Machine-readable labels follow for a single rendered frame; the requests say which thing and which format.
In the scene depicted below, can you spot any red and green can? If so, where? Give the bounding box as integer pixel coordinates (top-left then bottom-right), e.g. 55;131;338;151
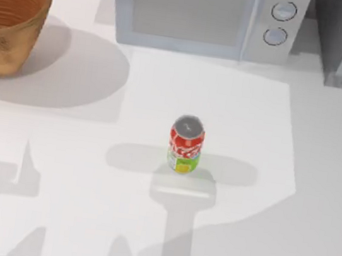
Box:
163;112;209;178

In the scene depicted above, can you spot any microwave oven door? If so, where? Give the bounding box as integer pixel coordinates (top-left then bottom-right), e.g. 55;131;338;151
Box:
103;0;262;63

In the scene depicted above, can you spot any pale microwave oven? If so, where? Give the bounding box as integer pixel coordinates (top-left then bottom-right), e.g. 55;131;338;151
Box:
102;0;313;71

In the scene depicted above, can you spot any microwave oven knob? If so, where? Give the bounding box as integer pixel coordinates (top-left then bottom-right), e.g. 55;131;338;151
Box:
261;25;289;49
270;0;299;23

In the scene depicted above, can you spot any brown woven basket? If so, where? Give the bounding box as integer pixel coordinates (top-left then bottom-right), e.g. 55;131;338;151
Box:
0;0;54;84

